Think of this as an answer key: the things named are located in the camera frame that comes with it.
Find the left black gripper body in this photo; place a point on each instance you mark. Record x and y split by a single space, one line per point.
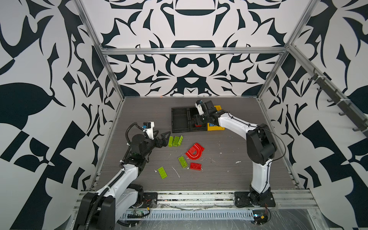
156 140

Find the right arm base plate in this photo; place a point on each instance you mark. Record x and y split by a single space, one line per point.
253 199

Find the green lego brick cluster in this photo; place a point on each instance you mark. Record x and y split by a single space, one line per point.
175 141

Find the left circuit board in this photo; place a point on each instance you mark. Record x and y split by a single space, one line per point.
138 214

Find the red lego arch piece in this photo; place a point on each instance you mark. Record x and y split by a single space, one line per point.
195 152

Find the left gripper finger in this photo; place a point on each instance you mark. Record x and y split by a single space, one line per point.
161 142
166 135

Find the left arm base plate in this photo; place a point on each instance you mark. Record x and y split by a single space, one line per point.
146 199

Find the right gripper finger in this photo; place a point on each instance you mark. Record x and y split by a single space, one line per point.
198 120
209 106

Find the red lego brick front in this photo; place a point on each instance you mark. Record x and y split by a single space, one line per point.
195 166

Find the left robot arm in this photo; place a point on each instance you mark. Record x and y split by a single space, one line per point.
109 203

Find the white cable duct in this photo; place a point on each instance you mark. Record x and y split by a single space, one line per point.
192 215

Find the right circuit board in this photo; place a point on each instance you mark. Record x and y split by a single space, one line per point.
260 219

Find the wall hook rail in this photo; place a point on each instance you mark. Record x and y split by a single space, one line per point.
346 105

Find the middle black bin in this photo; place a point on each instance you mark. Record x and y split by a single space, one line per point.
193 111

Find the green lego brick front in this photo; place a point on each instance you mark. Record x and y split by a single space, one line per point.
162 173

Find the left black bin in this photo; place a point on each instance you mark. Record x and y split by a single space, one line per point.
180 120

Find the black bin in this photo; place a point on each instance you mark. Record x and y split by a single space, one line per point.
193 111
180 120

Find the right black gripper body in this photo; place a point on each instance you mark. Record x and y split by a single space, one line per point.
207 116

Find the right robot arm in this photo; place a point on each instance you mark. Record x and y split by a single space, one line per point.
261 147

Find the circuit board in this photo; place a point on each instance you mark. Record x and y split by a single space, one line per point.
138 214
260 219

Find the yellow bin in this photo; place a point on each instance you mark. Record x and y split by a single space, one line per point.
218 107

